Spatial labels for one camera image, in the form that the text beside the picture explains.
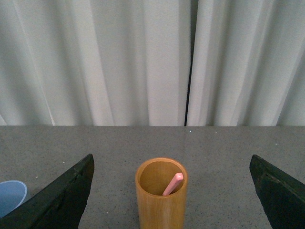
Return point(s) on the blue plastic cup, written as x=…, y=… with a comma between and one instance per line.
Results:
x=13, y=193

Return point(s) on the wooden cylindrical chopstick holder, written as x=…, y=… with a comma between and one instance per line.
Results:
x=155, y=210

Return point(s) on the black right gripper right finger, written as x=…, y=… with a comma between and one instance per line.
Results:
x=281, y=195

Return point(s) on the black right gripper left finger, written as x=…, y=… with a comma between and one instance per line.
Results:
x=60, y=205

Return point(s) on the white pleated curtain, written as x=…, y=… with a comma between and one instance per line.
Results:
x=152, y=62

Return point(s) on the pink chopstick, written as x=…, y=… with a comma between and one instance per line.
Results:
x=176, y=180

